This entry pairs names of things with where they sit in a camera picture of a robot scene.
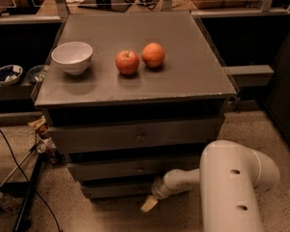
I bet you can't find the grey bottom drawer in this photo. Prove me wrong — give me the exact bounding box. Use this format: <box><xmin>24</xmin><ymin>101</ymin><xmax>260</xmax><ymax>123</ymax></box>
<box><xmin>81</xmin><ymin>175</ymin><xmax>155</xmax><ymax>199</ymax></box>

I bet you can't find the grey drawer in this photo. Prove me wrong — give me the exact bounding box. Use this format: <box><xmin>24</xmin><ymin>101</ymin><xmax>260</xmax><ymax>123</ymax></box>
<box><xmin>49</xmin><ymin>115</ymin><xmax>224</xmax><ymax>154</ymax></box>
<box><xmin>81</xmin><ymin>175</ymin><xmax>155</xmax><ymax>199</ymax></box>
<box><xmin>68</xmin><ymin>153</ymin><xmax>200</xmax><ymax>182</ymax></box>

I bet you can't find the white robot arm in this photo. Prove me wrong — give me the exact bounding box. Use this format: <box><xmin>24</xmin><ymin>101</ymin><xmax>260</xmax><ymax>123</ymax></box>
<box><xmin>141</xmin><ymin>140</ymin><xmax>280</xmax><ymax>232</ymax></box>

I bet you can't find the grey middle drawer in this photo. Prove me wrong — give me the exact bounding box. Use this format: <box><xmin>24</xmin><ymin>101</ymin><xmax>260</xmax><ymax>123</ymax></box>
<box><xmin>68</xmin><ymin>153</ymin><xmax>200</xmax><ymax>182</ymax></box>

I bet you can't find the grey top drawer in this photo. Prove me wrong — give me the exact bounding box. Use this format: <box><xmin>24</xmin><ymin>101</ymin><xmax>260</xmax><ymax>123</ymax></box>
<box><xmin>49</xmin><ymin>115</ymin><xmax>224</xmax><ymax>154</ymax></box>

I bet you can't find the grey drawer cabinet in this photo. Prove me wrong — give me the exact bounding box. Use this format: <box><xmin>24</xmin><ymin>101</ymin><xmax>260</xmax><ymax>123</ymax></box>
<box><xmin>30</xmin><ymin>11</ymin><xmax>238</xmax><ymax>202</ymax></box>

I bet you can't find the snack wrapper pile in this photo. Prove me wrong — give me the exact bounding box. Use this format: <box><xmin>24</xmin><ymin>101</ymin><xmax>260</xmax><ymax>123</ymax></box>
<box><xmin>28</xmin><ymin>116</ymin><xmax>58</xmax><ymax>164</ymax></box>

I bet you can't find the black tripod leg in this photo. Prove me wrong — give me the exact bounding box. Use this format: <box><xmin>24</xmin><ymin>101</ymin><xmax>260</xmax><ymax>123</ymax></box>
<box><xmin>13</xmin><ymin>156</ymin><xmax>44</xmax><ymax>232</ymax></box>

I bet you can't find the plastic water bottle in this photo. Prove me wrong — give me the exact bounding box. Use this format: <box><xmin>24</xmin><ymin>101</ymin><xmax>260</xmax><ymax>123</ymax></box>
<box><xmin>0</xmin><ymin>191</ymin><xmax>20</xmax><ymax>214</ymax></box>

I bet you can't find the red apple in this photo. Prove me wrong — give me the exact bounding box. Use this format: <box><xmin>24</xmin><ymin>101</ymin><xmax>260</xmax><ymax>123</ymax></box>
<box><xmin>115</xmin><ymin>50</ymin><xmax>139</xmax><ymax>75</ymax></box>

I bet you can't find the orange fruit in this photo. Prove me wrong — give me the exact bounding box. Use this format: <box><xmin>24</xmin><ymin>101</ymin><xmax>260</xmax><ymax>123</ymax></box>
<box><xmin>141</xmin><ymin>43</ymin><xmax>165</xmax><ymax>68</ymax></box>

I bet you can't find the grey side shelf block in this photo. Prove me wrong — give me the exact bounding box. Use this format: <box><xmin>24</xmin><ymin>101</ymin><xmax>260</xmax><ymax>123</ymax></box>
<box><xmin>223</xmin><ymin>65</ymin><xmax>275</xmax><ymax>87</ymax></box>

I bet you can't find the white ceramic bowl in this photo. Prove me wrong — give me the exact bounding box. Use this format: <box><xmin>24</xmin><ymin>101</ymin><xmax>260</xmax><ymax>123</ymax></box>
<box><xmin>51</xmin><ymin>42</ymin><xmax>93</xmax><ymax>75</ymax></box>

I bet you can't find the small dark bowl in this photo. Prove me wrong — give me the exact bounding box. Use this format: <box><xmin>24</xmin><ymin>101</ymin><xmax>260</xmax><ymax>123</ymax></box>
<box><xmin>26</xmin><ymin>65</ymin><xmax>46</xmax><ymax>84</ymax></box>

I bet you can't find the blue white patterned bowl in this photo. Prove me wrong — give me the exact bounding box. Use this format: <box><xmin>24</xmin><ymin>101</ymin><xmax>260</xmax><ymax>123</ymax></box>
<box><xmin>0</xmin><ymin>65</ymin><xmax>23</xmax><ymax>85</ymax></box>

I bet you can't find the black monitor stand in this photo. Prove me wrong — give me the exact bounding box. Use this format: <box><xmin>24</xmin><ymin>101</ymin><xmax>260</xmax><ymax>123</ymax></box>
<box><xmin>77</xmin><ymin>0</ymin><xmax>132</xmax><ymax>13</ymax></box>

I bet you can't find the black floor cable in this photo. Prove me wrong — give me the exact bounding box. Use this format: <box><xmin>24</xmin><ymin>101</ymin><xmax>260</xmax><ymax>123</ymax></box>
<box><xmin>0</xmin><ymin>116</ymin><xmax>63</xmax><ymax>232</ymax></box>

